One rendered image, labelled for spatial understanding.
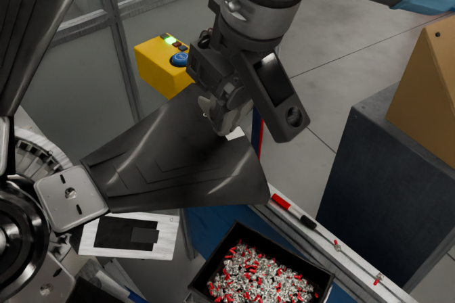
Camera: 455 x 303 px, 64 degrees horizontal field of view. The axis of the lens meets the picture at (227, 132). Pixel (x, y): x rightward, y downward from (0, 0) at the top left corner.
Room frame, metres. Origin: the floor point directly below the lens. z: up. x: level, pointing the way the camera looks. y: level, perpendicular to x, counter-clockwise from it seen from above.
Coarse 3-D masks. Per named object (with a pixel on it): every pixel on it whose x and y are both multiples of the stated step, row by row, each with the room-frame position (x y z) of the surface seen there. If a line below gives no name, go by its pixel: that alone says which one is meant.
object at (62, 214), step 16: (48, 176) 0.28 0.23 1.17; (64, 176) 0.29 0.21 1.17; (80, 176) 0.29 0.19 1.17; (48, 192) 0.26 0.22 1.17; (64, 192) 0.26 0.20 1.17; (80, 192) 0.26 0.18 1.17; (96, 192) 0.26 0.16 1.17; (48, 208) 0.24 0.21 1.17; (64, 208) 0.24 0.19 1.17; (96, 208) 0.24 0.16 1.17; (64, 224) 0.22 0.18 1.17; (80, 224) 0.22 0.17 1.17
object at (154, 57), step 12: (144, 48) 0.74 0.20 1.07; (156, 48) 0.74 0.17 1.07; (168, 48) 0.74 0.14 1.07; (144, 60) 0.72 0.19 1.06; (156, 60) 0.69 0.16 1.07; (168, 60) 0.69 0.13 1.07; (144, 72) 0.73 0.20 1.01; (156, 72) 0.68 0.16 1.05; (168, 72) 0.65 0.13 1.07; (180, 72) 0.65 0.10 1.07; (156, 84) 0.69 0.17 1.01; (168, 84) 0.65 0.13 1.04; (180, 84) 0.64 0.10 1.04; (168, 96) 0.66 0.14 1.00
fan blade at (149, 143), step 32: (192, 96) 0.45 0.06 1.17; (160, 128) 0.38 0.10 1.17; (192, 128) 0.39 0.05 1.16; (96, 160) 0.31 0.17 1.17; (128, 160) 0.31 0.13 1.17; (160, 160) 0.32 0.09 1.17; (192, 160) 0.33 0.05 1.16; (224, 160) 0.34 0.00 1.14; (256, 160) 0.35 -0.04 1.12; (128, 192) 0.26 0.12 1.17; (160, 192) 0.27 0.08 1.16; (192, 192) 0.28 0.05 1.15; (224, 192) 0.29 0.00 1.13; (256, 192) 0.30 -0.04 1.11
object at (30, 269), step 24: (0, 192) 0.20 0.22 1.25; (24, 192) 0.21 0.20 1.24; (0, 216) 0.19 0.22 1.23; (24, 216) 0.20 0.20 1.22; (0, 240) 0.17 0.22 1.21; (24, 240) 0.18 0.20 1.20; (48, 240) 0.18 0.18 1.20; (0, 264) 0.15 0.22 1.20; (24, 264) 0.16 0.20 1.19; (0, 288) 0.14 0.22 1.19
